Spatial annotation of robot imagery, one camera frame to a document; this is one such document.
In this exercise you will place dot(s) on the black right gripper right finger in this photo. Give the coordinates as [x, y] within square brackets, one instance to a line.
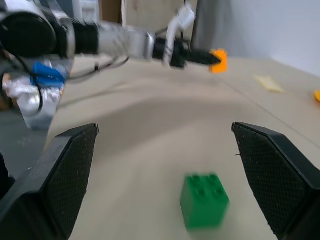
[277, 180]

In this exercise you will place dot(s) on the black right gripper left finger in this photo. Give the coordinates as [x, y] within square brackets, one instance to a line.
[37, 190]

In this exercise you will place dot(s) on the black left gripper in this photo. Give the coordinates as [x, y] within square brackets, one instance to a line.
[179, 53]

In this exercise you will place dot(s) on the orange toy brick cube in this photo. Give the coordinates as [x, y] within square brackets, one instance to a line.
[221, 65]

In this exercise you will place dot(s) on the brown cardboard box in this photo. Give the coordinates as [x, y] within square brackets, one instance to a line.
[150, 15]

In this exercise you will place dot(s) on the pale yellow tape piece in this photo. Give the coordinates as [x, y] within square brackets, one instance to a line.
[268, 83]

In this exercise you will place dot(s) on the green toy brick cube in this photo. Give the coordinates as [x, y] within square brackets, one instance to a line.
[203, 202]

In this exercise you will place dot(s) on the silver robot torso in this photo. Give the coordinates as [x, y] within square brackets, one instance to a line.
[27, 100]

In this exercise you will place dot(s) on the orange piece at edge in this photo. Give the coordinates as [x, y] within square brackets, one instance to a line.
[317, 96]

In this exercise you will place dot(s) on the blue part on robot torso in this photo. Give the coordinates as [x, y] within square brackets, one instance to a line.
[47, 75]

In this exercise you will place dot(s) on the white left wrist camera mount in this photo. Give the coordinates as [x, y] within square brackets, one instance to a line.
[178, 22]

